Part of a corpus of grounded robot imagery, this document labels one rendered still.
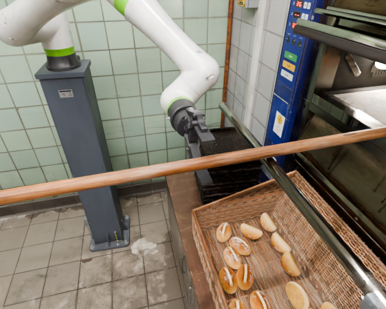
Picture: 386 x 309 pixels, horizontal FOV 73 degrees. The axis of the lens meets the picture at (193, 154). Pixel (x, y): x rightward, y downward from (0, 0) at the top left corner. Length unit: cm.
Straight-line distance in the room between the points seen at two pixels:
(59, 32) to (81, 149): 56
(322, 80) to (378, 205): 48
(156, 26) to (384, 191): 85
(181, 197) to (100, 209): 58
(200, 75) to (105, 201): 110
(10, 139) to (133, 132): 80
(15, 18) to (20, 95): 85
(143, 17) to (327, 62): 66
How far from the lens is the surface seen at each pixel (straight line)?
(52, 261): 208
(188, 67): 87
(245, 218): 129
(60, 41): 132
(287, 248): 120
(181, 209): 135
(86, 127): 142
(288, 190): 62
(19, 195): 63
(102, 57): 177
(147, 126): 196
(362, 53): 76
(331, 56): 112
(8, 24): 119
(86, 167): 155
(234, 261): 112
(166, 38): 90
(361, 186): 100
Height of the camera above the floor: 157
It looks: 35 degrees down
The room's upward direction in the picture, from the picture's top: straight up
